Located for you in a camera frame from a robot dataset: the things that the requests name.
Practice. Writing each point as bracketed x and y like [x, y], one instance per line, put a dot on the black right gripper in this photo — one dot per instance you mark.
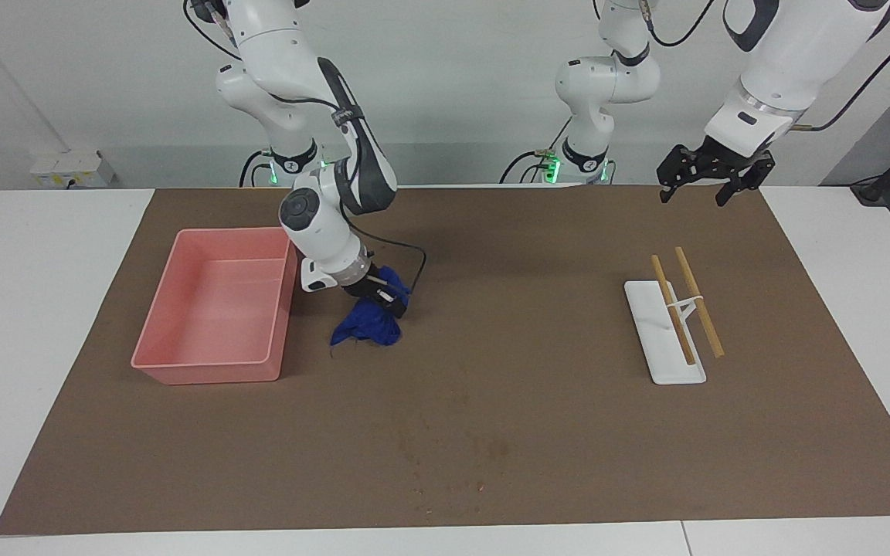
[369, 287]

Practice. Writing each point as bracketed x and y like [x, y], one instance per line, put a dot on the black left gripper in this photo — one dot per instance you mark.
[715, 161]

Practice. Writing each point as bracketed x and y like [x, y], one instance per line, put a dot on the blue towel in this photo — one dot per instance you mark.
[368, 326]

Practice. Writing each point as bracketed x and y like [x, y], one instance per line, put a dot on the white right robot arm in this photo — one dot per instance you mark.
[321, 224]

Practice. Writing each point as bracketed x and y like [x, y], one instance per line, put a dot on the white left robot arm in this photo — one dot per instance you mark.
[800, 46]

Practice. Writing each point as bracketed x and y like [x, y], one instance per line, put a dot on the white towel rack stand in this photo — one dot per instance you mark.
[665, 351]

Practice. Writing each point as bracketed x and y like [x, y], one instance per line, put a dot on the wooden rack rod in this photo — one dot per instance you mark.
[698, 301]
[673, 309]

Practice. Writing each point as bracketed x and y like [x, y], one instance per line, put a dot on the brown table mat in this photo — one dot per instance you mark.
[530, 386]

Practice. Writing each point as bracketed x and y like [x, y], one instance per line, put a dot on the pink plastic bin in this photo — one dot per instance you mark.
[217, 309]

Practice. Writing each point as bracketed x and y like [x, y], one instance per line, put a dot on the white power box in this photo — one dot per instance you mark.
[66, 168]

